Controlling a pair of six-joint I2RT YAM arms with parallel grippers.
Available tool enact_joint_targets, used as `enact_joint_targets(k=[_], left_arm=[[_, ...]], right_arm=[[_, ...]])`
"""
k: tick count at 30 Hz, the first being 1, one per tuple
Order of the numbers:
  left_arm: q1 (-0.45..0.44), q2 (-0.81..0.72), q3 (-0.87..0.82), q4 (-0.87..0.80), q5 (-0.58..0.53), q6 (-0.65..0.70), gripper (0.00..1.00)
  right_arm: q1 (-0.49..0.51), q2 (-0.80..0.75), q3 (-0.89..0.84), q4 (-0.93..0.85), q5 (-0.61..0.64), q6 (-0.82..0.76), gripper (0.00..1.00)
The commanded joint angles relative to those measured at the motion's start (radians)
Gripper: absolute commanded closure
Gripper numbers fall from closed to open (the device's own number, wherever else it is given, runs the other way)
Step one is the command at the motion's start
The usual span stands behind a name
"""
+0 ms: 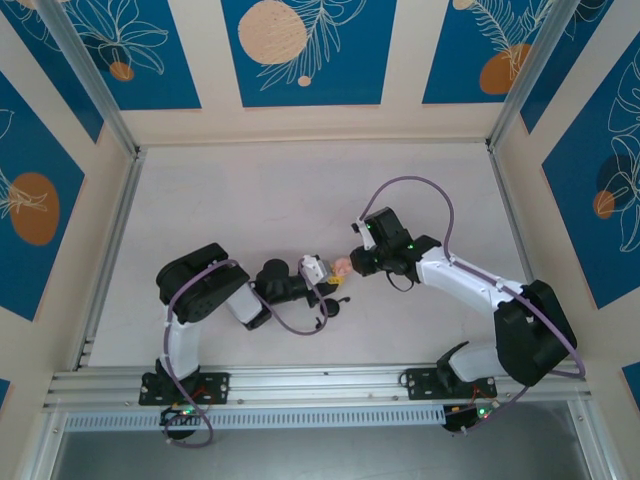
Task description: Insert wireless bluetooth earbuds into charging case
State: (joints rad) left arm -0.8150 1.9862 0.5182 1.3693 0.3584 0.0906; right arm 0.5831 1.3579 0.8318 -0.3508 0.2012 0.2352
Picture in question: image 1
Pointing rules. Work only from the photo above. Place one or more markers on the black round charging case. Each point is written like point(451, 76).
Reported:
point(334, 310)

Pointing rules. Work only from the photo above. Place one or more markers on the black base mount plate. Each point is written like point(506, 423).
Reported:
point(219, 387)
point(417, 382)

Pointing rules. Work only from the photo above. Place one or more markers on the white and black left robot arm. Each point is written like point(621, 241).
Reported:
point(200, 280)

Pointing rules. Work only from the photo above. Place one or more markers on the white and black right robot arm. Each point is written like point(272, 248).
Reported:
point(465, 277)

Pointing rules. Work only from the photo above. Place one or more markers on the controller board with green light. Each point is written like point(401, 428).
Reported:
point(470, 417)
point(182, 412)

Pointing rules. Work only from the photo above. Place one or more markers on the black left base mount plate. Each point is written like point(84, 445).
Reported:
point(219, 387)

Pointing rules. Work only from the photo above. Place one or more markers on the aluminium side rail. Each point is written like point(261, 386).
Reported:
point(519, 215)
point(118, 225)

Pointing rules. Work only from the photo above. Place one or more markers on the aluminium frame post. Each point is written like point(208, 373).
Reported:
point(89, 75)
point(46, 445)
point(530, 75)
point(592, 445)

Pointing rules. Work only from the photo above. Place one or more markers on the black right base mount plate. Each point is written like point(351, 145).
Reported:
point(417, 382)

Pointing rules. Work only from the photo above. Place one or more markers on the long aluminium base rail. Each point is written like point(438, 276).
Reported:
point(310, 382)

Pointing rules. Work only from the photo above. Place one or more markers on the pink earbud charging case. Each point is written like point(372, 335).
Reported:
point(342, 266)

